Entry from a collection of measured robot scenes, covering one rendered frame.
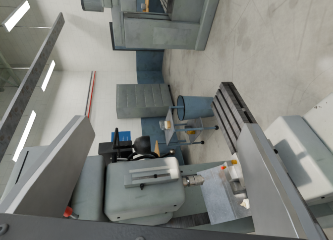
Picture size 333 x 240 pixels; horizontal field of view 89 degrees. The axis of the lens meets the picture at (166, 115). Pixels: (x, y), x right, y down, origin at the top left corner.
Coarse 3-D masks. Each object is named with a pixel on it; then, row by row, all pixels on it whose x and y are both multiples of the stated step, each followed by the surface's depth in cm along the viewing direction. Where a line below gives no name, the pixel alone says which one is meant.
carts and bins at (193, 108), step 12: (180, 96) 320; (192, 96) 311; (180, 108) 338; (192, 108) 296; (204, 108) 302; (168, 120) 322; (180, 120) 316; (192, 120) 345; (168, 132) 328; (192, 132) 332; (168, 144) 343; (180, 144) 358
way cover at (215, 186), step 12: (216, 168) 118; (216, 180) 114; (204, 192) 112; (216, 192) 110; (228, 192) 107; (216, 204) 106; (228, 204) 104; (216, 216) 103; (228, 216) 101; (240, 216) 98
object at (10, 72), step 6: (0, 54) 527; (0, 60) 538; (0, 66) 632; (6, 66) 555; (0, 72) 631; (6, 72) 661; (12, 72) 576; (0, 78) 587; (6, 78) 660; (18, 78) 605; (0, 84) 628; (12, 84) 612; (18, 84) 613; (0, 90) 620
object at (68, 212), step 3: (66, 207) 45; (69, 207) 47; (66, 210) 45; (69, 210) 47; (66, 213) 46; (69, 213) 47; (72, 213) 50; (66, 216) 47; (72, 216) 51; (75, 216) 53; (78, 216) 55
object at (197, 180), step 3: (192, 177) 79; (195, 177) 79; (198, 177) 79; (201, 177) 79; (192, 180) 78; (195, 180) 78; (198, 180) 78; (201, 180) 78; (192, 183) 77; (195, 183) 78; (198, 183) 78; (201, 183) 78
